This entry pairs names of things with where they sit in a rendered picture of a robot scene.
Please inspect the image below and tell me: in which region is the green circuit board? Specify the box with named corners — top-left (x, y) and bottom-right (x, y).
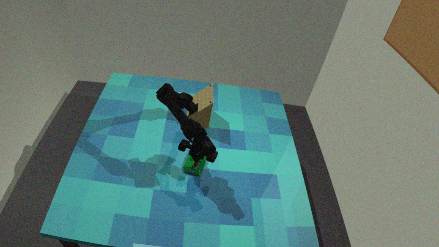
top-left (182, 155), bottom-right (206, 176)

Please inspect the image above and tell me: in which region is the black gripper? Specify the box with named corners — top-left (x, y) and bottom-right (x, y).
top-left (178, 139), bottom-right (218, 163)

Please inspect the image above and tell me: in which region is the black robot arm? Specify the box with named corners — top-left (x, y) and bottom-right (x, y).
top-left (156, 83), bottom-right (216, 156)

